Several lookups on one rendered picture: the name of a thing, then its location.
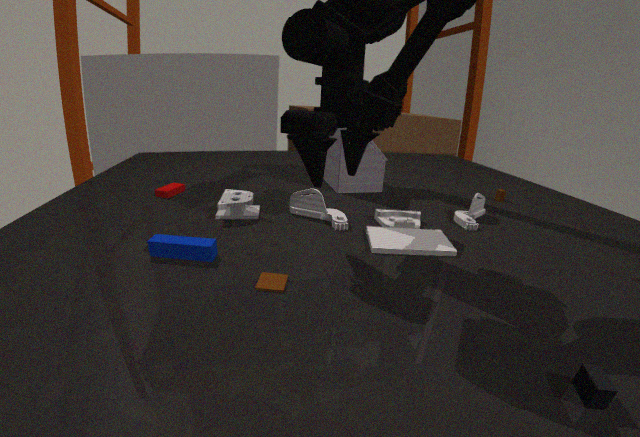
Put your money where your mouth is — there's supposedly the small red block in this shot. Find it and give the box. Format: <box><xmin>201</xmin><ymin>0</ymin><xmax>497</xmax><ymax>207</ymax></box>
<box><xmin>155</xmin><ymin>183</ymin><xmax>185</xmax><ymax>198</ymax></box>

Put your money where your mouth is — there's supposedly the blue rectangular block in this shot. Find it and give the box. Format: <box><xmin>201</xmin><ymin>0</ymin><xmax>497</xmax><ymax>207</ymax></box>
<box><xmin>147</xmin><ymin>234</ymin><xmax>218</xmax><ymax>262</ymax></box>

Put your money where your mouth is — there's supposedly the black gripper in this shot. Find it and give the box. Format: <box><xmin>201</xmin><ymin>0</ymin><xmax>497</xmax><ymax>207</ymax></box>
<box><xmin>281</xmin><ymin>69</ymin><xmax>384</xmax><ymax>188</ymax></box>

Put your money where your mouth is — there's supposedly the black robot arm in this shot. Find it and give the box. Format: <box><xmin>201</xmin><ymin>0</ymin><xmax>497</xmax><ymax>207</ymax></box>
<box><xmin>282</xmin><ymin>0</ymin><xmax>477</xmax><ymax>129</ymax></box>

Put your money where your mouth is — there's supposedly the orange flat plate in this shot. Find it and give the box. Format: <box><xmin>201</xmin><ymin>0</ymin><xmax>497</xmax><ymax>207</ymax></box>
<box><xmin>255</xmin><ymin>272</ymin><xmax>288</xmax><ymax>293</ymax></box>

